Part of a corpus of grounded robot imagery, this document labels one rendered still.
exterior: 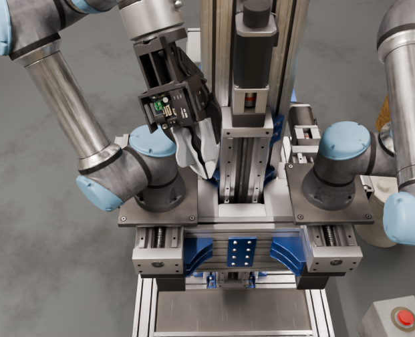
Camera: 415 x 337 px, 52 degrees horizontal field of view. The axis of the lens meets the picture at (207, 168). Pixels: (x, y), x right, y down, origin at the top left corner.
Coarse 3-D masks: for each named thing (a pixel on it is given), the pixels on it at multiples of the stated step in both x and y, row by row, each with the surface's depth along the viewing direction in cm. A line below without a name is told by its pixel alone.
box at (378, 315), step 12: (384, 300) 114; (396, 300) 114; (408, 300) 114; (372, 312) 114; (384, 312) 111; (396, 312) 111; (360, 324) 123; (372, 324) 115; (384, 324) 109; (360, 336) 124; (372, 336) 116; (384, 336) 109; (396, 336) 107; (408, 336) 107
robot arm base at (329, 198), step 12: (312, 168) 121; (312, 180) 119; (324, 180) 115; (312, 192) 120; (324, 192) 117; (336, 192) 116; (348, 192) 117; (312, 204) 121; (324, 204) 119; (336, 204) 118; (348, 204) 120
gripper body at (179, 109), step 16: (176, 32) 53; (144, 48) 51; (160, 48) 51; (176, 48) 57; (144, 64) 53; (160, 64) 54; (176, 64) 56; (160, 80) 53; (176, 80) 53; (192, 80) 54; (144, 96) 54; (160, 96) 54; (176, 96) 53; (192, 96) 52; (208, 96) 59; (144, 112) 54; (160, 112) 56; (176, 112) 54; (192, 112) 54
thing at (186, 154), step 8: (176, 128) 60; (184, 128) 61; (176, 136) 59; (184, 136) 61; (192, 136) 61; (176, 144) 59; (184, 144) 61; (192, 144) 62; (176, 152) 58; (184, 152) 60; (192, 152) 62; (184, 160) 60; (192, 160) 62; (200, 160) 63; (192, 168) 63; (200, 168) 62; (200, 176) 63
